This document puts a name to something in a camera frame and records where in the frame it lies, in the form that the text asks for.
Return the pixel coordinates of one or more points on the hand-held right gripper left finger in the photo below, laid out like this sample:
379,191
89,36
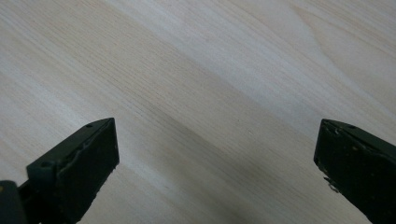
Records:
81,168

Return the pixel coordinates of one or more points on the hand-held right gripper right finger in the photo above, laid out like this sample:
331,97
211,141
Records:
358,165

